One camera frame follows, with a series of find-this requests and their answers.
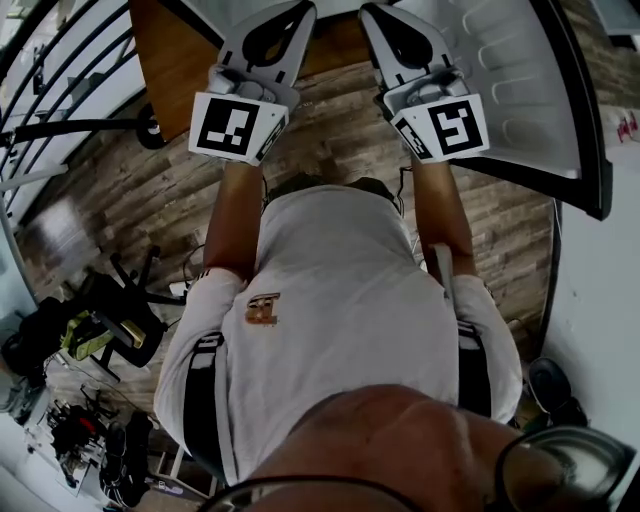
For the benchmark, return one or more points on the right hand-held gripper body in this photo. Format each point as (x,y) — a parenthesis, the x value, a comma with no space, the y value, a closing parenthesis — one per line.
(457,125)

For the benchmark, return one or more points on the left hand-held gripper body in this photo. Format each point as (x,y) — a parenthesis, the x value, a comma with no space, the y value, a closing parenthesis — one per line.
(225,127)

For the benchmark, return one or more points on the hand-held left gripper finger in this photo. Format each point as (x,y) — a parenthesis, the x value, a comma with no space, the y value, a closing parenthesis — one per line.
(235,47)
(300,45)

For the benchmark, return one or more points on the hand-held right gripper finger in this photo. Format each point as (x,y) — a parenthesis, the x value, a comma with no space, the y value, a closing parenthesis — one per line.
(381,57)
(440,50)

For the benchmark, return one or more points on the person's left forearm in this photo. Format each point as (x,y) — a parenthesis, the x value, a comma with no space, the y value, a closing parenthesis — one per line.
(232,220)

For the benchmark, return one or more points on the person's right forearm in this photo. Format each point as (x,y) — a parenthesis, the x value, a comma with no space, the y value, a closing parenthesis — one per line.
(445,210)

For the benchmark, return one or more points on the pack of white bottles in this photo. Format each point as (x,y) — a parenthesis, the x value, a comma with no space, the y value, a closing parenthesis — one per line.
(627,127)

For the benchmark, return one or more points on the black metal railing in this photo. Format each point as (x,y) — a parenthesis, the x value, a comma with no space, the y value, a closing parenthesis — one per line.
(60,60)

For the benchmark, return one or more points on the person's white shirt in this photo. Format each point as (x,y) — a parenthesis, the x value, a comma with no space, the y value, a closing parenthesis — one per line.
(340,280)

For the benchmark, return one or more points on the black office chair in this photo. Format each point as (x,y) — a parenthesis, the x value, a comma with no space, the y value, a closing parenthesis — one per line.
(130,300)

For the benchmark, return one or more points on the yellow-green bag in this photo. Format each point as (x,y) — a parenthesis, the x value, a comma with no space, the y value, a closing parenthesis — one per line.
(82,337)

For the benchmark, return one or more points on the black round stool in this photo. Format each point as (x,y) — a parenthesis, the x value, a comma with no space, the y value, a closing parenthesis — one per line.
(547,382)

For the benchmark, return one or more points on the black bag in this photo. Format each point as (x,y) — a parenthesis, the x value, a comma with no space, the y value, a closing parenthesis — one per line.
(37,335)

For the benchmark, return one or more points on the person's head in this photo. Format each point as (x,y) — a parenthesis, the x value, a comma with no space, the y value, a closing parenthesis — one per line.
(400,440)

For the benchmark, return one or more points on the black equipment with red part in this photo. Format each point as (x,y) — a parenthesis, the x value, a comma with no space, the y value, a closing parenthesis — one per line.
(80,430)

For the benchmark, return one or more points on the black-framed glasses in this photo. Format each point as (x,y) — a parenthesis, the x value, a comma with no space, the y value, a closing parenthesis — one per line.
(575,460)

